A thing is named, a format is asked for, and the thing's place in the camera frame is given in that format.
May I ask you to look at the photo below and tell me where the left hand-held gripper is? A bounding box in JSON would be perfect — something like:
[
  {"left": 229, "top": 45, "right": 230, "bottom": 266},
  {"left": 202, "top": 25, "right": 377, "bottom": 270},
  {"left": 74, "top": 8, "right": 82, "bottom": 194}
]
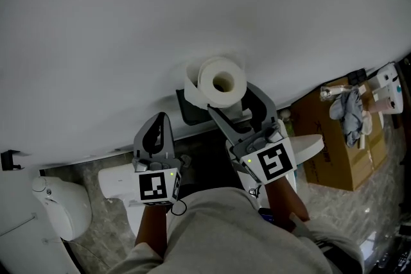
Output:
[{"left": 132, "top": 112, "right": 184, "bottom": 206}]

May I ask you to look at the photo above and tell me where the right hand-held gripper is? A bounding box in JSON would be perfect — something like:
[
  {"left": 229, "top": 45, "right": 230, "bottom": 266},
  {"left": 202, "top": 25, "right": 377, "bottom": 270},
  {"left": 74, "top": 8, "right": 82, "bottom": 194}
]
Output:
[{"left": 207, "top": 81, "right": 298, "bottom": 185}]

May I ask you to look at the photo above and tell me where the white toilet paper roll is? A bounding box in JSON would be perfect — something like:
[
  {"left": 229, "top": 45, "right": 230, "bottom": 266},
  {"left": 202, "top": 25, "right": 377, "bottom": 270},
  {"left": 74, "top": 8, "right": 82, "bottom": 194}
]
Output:
[{"left": 183, "top": 55, "right": 248, "bottom": 108}]

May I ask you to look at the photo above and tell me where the person's left forearm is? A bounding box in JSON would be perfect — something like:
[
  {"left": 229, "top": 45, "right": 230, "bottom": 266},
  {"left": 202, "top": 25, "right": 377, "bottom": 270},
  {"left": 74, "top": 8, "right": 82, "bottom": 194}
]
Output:
[{"left": 134, "top": 203, "right": 168, "bottom": 259}]

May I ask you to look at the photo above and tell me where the person's right forearm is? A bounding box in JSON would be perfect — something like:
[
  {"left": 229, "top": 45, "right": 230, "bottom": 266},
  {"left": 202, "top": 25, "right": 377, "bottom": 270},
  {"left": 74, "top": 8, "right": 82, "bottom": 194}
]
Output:
[{"left": 263, "top": 176, "right": 311, "bottom": 234}]

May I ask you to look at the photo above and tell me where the white toilet with closed lid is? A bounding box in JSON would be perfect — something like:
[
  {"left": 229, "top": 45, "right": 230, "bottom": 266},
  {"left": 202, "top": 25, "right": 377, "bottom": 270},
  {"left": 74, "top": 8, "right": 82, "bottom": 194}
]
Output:
[{"left": 97, "top": 164, "right": 144, "bottom": 235}]

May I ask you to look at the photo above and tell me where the white toilet with open lid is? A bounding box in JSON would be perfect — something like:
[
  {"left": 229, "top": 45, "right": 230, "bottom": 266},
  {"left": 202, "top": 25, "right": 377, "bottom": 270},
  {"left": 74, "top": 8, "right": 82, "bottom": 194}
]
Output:
[{"left": 224, "top": 119, "right": 324, "bottom": 203}]

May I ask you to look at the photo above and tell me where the white egg-shaped toilet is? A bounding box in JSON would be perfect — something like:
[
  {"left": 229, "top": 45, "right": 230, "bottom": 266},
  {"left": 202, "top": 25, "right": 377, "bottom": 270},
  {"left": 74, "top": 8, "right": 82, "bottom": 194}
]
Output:
[{"left": 31, "top": 175, "right": 93, "bottom": 242}]

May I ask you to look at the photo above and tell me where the green plastic bottle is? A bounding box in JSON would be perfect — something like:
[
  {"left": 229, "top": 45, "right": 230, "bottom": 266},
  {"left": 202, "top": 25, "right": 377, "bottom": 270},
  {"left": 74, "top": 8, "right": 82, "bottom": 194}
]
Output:
[{"left": 283, "top": 110, "right": 295, "bottom": 136}]

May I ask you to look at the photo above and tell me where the white tube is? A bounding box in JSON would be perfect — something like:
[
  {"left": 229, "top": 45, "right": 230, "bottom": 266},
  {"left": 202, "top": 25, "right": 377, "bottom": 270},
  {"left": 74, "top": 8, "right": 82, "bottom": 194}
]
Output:
[{"left": 320, "top": 84, "right": 349, "bottom": 103}]

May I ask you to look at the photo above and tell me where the large brown cardboard box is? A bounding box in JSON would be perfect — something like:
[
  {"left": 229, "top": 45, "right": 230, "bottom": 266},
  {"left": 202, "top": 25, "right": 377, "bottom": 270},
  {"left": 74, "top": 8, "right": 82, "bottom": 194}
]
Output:
[{"left": 290, "top": 78, "right": 388, "bottom": 192}]

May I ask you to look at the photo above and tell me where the grey crumpled cloth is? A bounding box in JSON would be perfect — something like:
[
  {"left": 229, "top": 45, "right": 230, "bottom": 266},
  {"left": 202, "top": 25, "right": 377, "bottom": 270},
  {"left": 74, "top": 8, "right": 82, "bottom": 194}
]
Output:
[{"left": 329, "top": 87, "right": 365, "bottom": 148}]

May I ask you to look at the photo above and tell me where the person's grey shirt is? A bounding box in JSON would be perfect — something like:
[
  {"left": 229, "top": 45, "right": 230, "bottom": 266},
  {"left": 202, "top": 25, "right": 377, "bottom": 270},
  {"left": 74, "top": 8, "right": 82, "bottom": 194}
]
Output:
[{"left": 109, "top": 187, "right": 365, "bottom": 274}]

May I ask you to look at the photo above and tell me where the black small case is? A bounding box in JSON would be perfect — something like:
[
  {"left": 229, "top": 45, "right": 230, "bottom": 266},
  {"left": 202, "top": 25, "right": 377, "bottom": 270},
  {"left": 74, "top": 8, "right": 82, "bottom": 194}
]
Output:
[{"left": 347, "top": 67, "right": 369, "bottom": 87}]

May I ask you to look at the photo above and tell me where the pink container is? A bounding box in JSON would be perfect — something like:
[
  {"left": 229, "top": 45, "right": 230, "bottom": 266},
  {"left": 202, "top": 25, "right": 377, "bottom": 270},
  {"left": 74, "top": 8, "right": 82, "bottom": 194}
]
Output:
[{"left": 367, "top": 98, "right": 396, "bottom": 115}]

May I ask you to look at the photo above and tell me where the white appliance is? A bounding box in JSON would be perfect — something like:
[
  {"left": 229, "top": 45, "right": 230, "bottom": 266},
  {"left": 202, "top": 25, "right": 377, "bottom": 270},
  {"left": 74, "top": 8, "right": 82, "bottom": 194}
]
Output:
[{"left": 373, "top": 63, "right": 405, "bottom": 114}]

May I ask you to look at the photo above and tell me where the black wall hook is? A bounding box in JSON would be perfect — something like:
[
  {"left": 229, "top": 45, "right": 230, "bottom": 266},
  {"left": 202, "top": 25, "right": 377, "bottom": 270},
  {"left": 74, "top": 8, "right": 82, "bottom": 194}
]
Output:
[{"left": 0, "top": 148, "right": 25, "bottom": 172}]

